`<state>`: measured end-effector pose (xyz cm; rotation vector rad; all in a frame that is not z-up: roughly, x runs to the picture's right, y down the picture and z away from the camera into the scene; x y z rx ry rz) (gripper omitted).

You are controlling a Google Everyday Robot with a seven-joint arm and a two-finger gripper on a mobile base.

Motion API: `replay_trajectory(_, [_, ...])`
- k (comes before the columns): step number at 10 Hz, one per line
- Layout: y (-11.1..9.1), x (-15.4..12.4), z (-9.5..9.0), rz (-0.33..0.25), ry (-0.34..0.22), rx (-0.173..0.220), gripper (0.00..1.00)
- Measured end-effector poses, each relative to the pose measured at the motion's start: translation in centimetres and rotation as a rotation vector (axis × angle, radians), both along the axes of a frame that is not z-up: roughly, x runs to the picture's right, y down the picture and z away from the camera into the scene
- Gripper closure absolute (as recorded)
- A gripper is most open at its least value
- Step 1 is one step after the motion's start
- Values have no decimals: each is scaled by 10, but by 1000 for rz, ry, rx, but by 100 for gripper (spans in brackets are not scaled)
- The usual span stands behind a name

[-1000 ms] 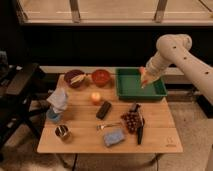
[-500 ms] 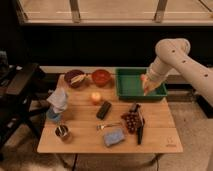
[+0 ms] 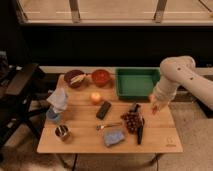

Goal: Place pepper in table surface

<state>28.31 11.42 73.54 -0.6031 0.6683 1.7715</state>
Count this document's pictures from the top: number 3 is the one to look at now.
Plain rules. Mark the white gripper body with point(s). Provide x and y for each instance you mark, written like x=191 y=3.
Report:
x=159 y=102

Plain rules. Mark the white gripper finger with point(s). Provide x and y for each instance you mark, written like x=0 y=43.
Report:
x=151 y=98
x=159 y=108

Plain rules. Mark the red chili pepper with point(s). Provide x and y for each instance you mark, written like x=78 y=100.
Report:
x=154 y=109

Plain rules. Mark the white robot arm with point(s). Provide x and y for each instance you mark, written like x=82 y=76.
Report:
x=180 y=71

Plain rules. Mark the green plastic bin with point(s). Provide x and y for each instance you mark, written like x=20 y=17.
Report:
x=135 y=83

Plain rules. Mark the dark red grape bunch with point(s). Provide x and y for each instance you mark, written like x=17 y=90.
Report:
x=132 y=122

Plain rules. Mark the black rectangular block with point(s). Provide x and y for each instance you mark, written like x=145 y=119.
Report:
x=103 y=110

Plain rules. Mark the red bowl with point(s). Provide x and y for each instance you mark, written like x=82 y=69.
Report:
x=100 y=77

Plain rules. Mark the orange apple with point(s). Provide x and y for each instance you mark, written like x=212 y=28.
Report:
x=95 y=98

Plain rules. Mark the blue sponge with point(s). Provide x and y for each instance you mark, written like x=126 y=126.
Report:
x=113 y=137

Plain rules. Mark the dark maroon bowl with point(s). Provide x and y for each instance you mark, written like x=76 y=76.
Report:
x=70 y=74

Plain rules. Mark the yellow banana in bowl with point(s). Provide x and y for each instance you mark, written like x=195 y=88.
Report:
x=77 y=78

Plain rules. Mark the light blue crumpled cloth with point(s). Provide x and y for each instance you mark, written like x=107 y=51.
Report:
x=59 y=100

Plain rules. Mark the blue cup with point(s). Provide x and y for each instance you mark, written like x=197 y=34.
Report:
x=52 y=116

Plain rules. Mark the black chair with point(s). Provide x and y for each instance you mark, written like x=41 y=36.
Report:
x=18 y=88

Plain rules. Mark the black handled knife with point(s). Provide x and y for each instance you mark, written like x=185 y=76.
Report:
x=136 y=109

